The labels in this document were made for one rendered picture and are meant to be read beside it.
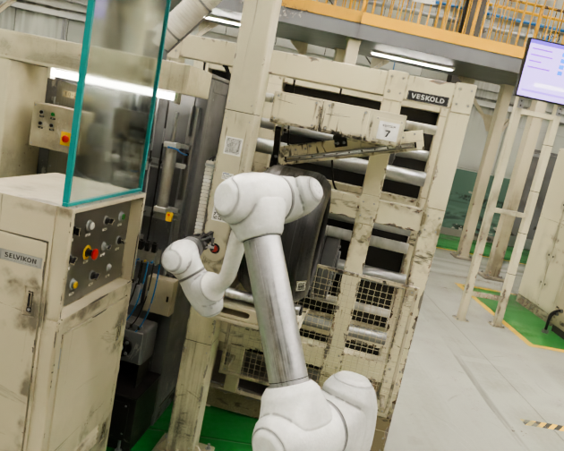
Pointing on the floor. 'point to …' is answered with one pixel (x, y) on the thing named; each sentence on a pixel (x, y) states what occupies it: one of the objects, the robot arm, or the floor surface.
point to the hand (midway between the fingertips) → (209, 235)
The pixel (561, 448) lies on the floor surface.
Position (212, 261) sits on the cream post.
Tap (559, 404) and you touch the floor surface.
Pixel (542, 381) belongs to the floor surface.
